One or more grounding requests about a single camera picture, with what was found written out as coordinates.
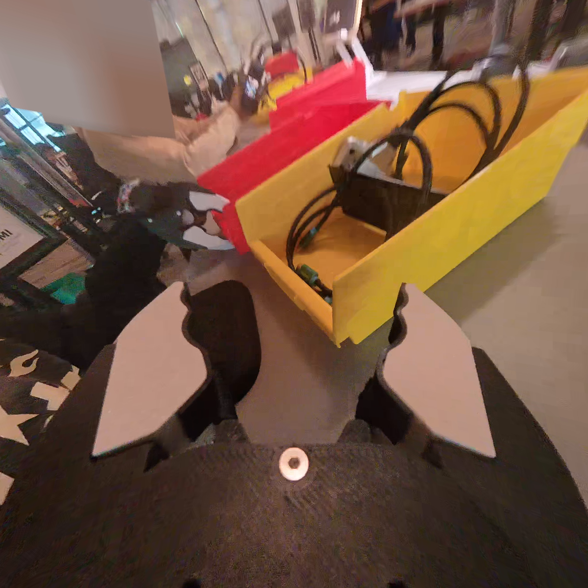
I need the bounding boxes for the black square charger block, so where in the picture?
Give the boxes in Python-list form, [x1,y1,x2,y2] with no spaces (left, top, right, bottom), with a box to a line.
[339,170,447,236]

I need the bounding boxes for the red plastic bin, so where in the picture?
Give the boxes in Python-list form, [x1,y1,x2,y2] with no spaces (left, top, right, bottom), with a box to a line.
[197,101,392,254]
[268,59,369,130]
[266,52,305,80]

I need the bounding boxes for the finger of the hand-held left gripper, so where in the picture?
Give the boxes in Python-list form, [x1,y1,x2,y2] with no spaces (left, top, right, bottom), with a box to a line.
[188,191,231,214]
[183,226,236,252]

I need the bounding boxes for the framed marker sign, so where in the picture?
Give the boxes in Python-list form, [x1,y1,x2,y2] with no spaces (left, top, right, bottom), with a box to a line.
[0,202,70,301]

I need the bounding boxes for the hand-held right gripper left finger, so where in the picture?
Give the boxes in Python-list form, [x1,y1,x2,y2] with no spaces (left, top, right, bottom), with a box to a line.
[91,281,219,458]

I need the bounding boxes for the thin black cable green plug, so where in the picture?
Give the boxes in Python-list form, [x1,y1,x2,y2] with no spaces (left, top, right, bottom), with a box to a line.
[292,186,343,262]

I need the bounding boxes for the person's left forearm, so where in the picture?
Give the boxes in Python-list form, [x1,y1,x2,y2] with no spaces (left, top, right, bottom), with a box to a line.
[60,215,169,370]

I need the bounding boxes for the person's black printed sweatshirt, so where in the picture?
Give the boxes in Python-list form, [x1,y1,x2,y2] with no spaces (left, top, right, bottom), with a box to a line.
[0,337,84,506]

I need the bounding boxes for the coiled black cable silver plug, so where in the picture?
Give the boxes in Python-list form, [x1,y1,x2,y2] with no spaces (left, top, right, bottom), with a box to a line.
[395,68,532,182]

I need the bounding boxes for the yellow plastic bin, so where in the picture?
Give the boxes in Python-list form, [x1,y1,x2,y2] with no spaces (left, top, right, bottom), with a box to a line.
[258,69,314,112]
[235,64,588,347]

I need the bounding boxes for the long silver hub adapter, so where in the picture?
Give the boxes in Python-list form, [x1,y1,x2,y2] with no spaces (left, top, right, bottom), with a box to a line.
[330,137,397,178]

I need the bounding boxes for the braided hdmi cable green plugs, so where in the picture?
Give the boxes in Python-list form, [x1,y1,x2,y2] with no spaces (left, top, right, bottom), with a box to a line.
[286,129,435,306]

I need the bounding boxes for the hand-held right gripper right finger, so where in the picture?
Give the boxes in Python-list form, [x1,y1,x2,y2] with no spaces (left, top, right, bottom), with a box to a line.
[356,282,498,458]

